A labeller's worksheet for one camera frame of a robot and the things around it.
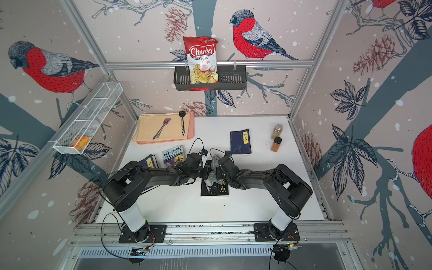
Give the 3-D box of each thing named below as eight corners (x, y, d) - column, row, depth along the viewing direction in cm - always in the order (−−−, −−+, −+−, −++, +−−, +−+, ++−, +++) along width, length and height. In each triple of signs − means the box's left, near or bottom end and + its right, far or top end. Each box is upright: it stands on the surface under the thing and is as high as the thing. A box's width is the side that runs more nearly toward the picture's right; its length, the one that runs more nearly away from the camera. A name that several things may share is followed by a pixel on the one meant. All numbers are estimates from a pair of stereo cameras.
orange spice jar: (271, 152, 104) (275, 142, 96) (270, 145, 107) (273, 136, 99) (278, 152, 104) (283, 142, 96) (276, 145, 107) (281, 136, 99)
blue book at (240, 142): (231, 154, 103) (231, 152, 101) (230, 131, 115) (230, 129, 113) (251, 154, 103) (251, 151, 101) (248, 131, 115) (248, 129, 113)
